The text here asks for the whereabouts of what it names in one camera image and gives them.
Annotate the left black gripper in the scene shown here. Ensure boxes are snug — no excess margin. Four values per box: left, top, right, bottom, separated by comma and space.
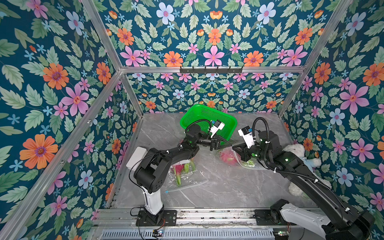
192, 136, 229, 154

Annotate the clear zip-top bag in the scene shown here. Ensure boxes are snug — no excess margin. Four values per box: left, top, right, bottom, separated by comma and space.
165, 158, 209, 193
218, 147, 264, 170

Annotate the pink dragon fruit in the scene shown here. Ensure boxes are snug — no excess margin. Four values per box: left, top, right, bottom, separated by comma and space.
219, 148, 256, 169
172, 160, 196, 187

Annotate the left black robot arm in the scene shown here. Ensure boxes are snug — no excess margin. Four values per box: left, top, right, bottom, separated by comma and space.
133, 119, 231, 219

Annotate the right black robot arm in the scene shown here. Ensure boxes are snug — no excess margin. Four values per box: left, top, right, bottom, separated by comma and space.
233, 117, 375, 240

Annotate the green plastic basket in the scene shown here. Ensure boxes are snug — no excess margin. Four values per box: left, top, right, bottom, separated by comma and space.
180, 105, 238, 140

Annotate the white teddy bear blue shirt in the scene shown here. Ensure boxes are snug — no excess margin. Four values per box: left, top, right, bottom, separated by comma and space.
283, 143, 333, 197

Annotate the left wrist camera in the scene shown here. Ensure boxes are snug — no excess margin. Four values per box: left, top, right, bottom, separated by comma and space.
210, 120, 225, 138

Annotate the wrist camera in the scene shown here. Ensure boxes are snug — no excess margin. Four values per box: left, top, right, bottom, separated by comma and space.
238, 126, 256, 149
210, 120, 225, 138

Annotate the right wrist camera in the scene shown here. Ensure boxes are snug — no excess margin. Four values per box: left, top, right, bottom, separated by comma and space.
238, 126, 256, 149

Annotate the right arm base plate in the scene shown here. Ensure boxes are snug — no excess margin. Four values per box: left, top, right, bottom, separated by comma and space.
253, 209, 296, 227

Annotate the black hook rail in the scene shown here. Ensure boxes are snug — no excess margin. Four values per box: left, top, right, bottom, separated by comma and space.
179, 67, 243, 75

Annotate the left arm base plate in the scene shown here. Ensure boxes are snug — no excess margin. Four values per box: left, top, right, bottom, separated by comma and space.
136, 209, 178, 227

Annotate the aluminium front rail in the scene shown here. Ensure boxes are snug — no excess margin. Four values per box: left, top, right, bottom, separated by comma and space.
89, 208, 349, 240

